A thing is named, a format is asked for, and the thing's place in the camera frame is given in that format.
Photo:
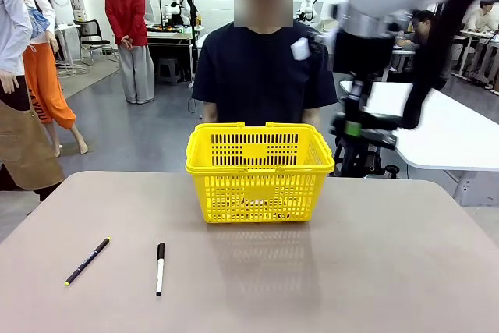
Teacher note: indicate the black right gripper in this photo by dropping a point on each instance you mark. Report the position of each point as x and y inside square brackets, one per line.
[362, 52]

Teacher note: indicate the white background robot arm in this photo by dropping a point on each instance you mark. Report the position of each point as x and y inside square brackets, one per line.
[310, 1]

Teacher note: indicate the person's left forearm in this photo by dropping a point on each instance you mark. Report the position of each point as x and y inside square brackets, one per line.
[311, 117]

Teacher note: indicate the person's right forearm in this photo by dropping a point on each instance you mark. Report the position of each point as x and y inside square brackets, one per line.
[209, 112]

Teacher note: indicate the person in black T-shirt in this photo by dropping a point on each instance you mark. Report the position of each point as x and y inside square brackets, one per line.
[265, 75]

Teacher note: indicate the seated person in dark top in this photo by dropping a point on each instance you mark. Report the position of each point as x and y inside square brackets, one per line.
[423, 25]

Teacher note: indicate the yellow plastic mesh basket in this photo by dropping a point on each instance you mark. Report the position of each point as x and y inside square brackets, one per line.
[259, 192]

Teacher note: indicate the seated person in white top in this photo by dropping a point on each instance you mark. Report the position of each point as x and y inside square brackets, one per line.
[483, 17]

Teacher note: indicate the person in red hoodie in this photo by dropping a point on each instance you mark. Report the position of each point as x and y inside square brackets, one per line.
[124, 5]

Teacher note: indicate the black wheeled table base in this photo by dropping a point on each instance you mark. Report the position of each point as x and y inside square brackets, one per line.
[362, 157]

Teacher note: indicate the white office desk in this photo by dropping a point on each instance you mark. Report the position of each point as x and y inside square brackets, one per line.
[479, 36]

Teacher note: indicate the grey plastic stool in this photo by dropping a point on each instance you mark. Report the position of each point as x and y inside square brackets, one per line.
[169, 69]

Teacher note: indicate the grey workbench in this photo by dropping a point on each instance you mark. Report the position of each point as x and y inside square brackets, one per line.
[167, 38]

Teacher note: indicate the white marker with black cap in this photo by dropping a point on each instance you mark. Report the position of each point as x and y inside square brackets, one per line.
[160, 270]

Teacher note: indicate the black office chair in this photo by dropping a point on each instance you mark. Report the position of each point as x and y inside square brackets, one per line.
[91, 30]

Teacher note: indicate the black pen with yellow ends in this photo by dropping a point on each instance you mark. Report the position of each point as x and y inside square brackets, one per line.
[87, 261]

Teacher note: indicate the mannequin in orange trousers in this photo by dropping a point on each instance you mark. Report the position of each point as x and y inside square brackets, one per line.
[43, 87]

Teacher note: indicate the mannequin with brown apron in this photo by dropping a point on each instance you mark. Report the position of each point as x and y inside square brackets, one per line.
[15, 134]

